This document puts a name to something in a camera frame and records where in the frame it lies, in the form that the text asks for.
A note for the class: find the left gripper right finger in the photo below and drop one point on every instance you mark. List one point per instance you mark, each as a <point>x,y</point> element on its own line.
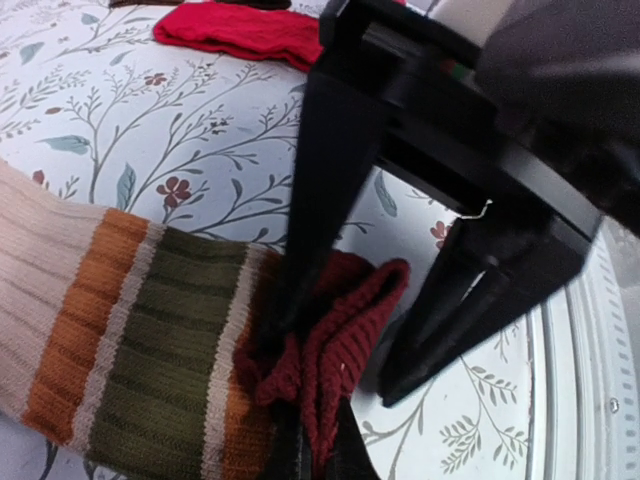
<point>349,459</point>

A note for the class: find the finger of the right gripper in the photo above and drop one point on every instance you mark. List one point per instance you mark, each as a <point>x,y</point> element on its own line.
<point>338,141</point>
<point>477,285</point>

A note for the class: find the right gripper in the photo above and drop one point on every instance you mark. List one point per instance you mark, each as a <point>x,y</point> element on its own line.
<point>542,122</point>

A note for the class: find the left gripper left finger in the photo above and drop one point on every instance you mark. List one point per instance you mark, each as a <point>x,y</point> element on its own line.
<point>291,455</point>

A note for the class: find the striped beige knit sock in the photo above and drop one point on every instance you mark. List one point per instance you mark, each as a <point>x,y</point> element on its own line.
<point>136,345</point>

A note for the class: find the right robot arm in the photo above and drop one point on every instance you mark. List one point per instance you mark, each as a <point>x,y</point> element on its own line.
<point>529,133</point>

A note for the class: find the red folded sock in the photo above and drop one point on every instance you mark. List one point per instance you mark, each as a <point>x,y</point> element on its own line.
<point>243,32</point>

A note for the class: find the aluminium front rail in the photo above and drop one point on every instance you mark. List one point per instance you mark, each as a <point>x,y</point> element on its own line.
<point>583,345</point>

